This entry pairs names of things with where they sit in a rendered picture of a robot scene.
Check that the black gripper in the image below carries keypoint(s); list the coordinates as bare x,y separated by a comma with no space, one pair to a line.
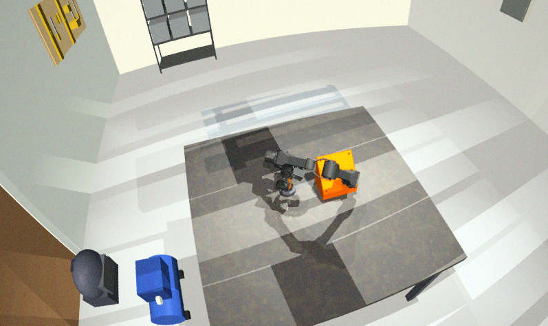
284,184

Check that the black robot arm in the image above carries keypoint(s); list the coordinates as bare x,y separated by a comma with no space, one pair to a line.
331,170

